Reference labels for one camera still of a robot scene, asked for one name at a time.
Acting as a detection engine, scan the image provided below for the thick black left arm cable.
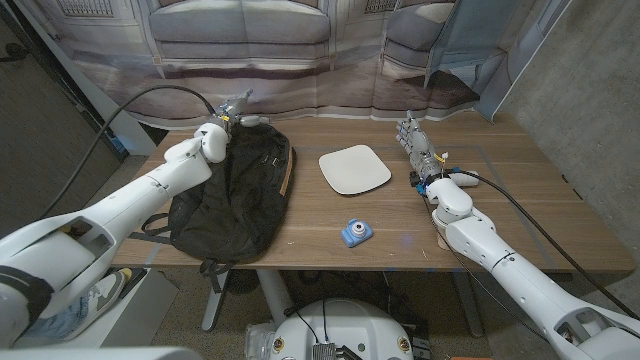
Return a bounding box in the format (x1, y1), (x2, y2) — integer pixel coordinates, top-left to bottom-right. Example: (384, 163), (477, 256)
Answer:
(38, 83), (219, 220)

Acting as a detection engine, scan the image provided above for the blue toy camera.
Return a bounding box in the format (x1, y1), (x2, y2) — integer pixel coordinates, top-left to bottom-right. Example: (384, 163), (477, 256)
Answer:
(340, 218), (374, 249)

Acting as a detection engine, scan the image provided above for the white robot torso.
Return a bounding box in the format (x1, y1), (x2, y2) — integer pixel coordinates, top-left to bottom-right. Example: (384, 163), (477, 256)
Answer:
(269, 298), (415, 360)

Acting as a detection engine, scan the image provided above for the small white cylinder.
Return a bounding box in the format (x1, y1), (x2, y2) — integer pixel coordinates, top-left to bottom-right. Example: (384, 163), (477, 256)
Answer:
(452, 170), (480, 188)

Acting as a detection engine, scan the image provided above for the white square paper plate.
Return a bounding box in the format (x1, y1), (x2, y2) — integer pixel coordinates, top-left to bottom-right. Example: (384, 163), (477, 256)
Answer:
(318, 144), (393, 196)

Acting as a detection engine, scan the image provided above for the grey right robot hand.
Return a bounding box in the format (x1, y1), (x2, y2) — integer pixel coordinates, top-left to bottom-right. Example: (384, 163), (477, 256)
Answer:
(396, 109), (449, 184)

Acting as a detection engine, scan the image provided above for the white table leg column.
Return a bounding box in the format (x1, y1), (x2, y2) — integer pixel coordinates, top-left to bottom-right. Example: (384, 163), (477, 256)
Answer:
(255, 269), (295, 325)

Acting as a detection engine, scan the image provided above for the printed sofa room backdrop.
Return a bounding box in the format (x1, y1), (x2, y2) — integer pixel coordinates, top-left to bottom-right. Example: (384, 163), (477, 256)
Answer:
(29, 0), (571, 130)

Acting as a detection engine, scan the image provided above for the dark table leg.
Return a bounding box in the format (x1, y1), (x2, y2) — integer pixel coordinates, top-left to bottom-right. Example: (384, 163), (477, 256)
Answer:
(451, 272), (485, 339)

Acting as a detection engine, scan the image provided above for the black door handle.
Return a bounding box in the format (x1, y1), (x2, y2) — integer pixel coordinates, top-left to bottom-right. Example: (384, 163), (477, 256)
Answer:
(0, 42), (30, 64)

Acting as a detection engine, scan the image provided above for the black round fan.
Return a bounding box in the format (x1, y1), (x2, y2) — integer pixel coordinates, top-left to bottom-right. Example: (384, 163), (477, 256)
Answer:
(224, 269), (261, 296)

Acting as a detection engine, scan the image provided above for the blue jeans leg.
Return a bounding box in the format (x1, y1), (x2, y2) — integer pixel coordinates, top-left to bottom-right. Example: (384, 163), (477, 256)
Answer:
(22, 297), (89, 341)

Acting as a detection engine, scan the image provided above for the clear plastic bag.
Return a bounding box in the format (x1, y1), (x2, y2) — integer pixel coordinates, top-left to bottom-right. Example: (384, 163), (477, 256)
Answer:
(244, 322), (279, 360)

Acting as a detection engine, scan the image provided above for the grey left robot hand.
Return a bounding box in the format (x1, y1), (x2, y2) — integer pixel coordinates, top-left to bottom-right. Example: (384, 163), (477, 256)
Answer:
(217, 88), (271, 132)

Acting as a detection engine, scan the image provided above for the white grey sneaker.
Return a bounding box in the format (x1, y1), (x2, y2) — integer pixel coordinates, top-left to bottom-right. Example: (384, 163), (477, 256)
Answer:
(74, 267), (134, 321)

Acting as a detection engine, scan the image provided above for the black backpack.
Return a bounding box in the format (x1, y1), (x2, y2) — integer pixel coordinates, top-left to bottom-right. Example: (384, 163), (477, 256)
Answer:
(130, 122), (297, 295)

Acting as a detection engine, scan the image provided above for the white backdrop frame pole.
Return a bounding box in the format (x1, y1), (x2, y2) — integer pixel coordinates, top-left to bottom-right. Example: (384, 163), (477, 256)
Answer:
(491, 0), (574, 124)
(12, 0), (157, 156)

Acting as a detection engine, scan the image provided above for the grey table leg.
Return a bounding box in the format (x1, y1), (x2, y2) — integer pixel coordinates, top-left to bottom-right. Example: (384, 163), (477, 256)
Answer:
(201, 272), (230, 333)

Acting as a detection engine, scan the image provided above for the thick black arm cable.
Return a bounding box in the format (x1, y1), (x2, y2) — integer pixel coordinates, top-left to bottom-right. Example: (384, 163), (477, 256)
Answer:
(444, 168), (640, 321)
(38, 83), (219, 220)

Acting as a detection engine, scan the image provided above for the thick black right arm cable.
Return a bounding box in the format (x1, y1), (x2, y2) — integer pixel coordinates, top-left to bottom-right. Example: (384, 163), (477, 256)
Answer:
(444, 168), (640, 321)

